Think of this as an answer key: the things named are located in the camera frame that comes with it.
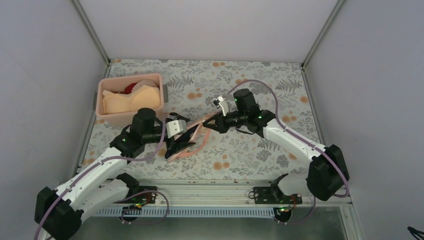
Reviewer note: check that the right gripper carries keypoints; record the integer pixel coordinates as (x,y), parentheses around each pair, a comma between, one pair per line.
(221,129)

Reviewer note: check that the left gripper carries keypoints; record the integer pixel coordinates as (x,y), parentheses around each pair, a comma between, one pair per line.
(178,147)

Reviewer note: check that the floral mesh laundry bag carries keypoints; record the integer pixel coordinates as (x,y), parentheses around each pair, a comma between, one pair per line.
(192,133)

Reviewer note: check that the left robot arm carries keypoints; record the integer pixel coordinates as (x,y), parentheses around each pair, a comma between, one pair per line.
(60,212)

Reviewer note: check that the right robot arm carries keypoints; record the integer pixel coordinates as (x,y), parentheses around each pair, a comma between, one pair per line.
(327,171)

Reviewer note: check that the beige bra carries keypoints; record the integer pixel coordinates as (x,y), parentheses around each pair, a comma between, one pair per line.
(144,97)

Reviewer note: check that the red garment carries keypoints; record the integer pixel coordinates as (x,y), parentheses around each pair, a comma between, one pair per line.
(128,90)

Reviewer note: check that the pink plastic basket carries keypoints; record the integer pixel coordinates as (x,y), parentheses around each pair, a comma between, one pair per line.
(117,85)

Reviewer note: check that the floral tablecloth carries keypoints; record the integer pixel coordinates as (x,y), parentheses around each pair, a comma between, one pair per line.
(236,156)

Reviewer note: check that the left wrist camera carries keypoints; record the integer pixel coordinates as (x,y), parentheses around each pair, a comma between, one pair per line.
(175,127)

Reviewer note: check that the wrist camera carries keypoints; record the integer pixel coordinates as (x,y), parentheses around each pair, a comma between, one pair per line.
(220,103)
(175,127)

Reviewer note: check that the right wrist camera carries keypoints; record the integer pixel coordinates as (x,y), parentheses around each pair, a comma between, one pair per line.
(220,103)

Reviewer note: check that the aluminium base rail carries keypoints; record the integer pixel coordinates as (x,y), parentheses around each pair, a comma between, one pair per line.
(209,199)

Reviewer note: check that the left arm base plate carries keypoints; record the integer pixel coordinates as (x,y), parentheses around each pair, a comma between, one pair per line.
(142,199)

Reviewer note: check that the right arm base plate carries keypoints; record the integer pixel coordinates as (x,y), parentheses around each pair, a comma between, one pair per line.
(265,195)

